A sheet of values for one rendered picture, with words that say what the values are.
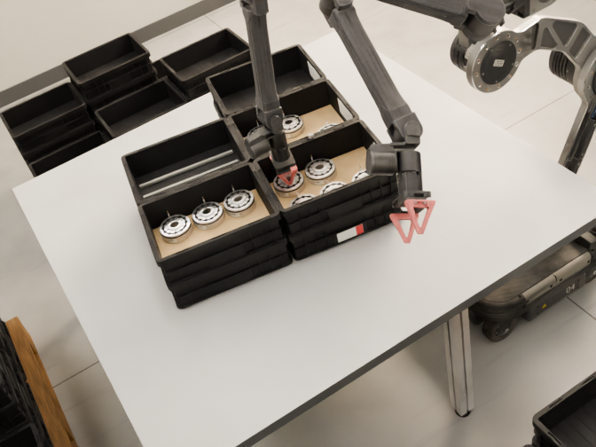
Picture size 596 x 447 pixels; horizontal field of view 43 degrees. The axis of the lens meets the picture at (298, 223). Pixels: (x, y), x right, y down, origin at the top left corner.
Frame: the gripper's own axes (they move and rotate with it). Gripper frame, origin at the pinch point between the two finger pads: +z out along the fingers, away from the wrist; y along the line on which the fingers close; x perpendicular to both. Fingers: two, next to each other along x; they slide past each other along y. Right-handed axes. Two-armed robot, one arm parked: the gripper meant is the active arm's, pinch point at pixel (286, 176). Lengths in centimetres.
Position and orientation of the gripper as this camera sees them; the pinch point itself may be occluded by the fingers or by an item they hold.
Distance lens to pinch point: 252.3
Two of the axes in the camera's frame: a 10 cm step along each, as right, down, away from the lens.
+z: 1.8, 6.8, 7.1
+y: 2.8, 6.5, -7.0
